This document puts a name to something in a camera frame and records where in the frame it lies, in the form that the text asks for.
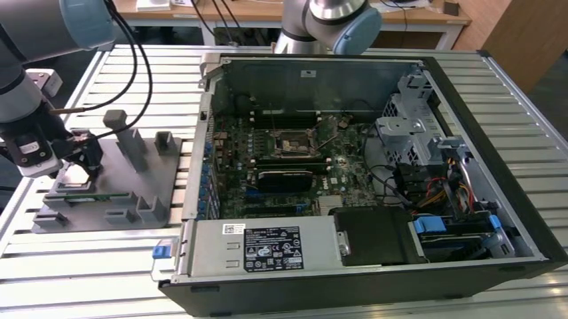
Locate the silver green CPU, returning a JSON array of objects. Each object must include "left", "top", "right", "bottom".
[{"left": 56, "top": 164, "right": 93, "bottom": 189}]

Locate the thin metal locking lever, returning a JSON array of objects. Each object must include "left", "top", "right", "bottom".
[{"left": 317, "top": 115, "right": 353, "bottom": 150}]

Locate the CPU socket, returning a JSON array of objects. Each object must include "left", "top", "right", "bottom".
[{"left": 274, "top": 128, "right": 321, "bottom": 159}]

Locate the green RAM stick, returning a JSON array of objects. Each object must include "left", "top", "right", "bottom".
[{"left": 64, "top": 194, "right": 130, "bottom": 202}]

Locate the grey parts rack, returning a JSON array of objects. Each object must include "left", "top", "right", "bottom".
[{"left": 31, "top": 109, "right": 183, "bottom": 233}]

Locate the silver power supply unit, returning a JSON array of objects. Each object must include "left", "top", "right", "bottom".
[{"left": 170, "top": 215, "right": 351, "bottom": 283}]

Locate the white box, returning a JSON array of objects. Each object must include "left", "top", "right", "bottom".
[{"left": 135, "top": 0, "right": 172, "bottom": 13}]

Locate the black graphics card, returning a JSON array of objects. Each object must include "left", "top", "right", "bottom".
[{"left": 255, "top": 169, "right": 314, "bottom": 193}]

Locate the wooden desk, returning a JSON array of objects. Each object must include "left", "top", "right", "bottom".
[{"left": 110, "top": 0, "right": 472, "bottom": 51}]

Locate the small silver chipset heatsink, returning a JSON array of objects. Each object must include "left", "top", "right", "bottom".
[{"left": 318, "top": 195, "right": 345, "bottom": 213}]

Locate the green motherboard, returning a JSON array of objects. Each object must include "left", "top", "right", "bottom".
[{"left": 206, "top": 112, "right": 400, "bottom": 220}]

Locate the black open PC case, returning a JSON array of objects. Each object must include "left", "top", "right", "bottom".
[{"left": 158, "top": 51, "right": 568, "bottom": 318}]

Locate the silver drive cage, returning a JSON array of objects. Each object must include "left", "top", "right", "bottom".
[{"left": 374, "top": 74, "right": 466, "bottom": 167}]

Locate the blue disk carrier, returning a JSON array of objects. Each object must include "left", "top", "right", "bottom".
[{"left": 410, "top": 215, "right": 448, "bottom": 237}]

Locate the black hard disk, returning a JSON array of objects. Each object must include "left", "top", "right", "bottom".
[{"left": 418, "top": 234, "right": 492, "bottom": 263}]

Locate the wooden cabinet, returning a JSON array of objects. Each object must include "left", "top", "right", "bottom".
[{"left": 481, "top": 0, "right": 568, "bottom": 94}]

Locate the white black-faced wrist camera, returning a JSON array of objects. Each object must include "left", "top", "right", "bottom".
[{"left": 8, "top": 132, "right": 61, "bottom": 177}]

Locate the small white wrist camera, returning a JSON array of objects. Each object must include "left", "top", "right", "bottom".
[{"left": 24, "top": 68, "right": 63, "bottom": 98}]

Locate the yellow red wire bundle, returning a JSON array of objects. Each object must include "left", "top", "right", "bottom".
[{"left": 412, "top": 177, "right": 472, "bottom": 213}]

